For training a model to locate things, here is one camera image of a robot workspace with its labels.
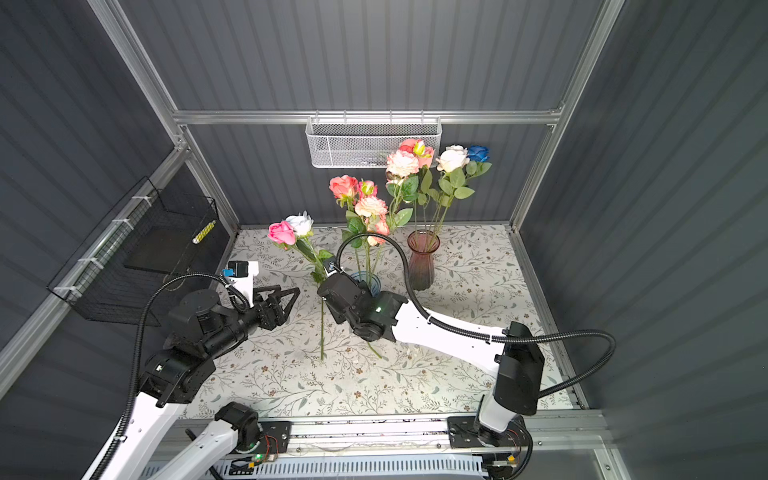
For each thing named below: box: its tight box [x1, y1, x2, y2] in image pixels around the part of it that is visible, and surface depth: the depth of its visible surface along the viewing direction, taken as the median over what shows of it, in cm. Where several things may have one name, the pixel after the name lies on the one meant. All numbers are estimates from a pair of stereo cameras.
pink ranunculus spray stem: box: [354, 181, 391, 276], surface depth 68 cm
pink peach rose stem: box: [329, 175, 365, 271], surface depth 74 cm
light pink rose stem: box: [386, 150, 420, 241], surface depth 71 cm
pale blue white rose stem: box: [286, 210, 335, 283], surface depth 69 cm
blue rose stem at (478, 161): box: [465, 145, 493, 180], surface depth 82 cm
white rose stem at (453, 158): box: [434, 145, 475, 238], surface depth 77 cm
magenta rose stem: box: [268, 220, 325, 277], surface depth 63 cm
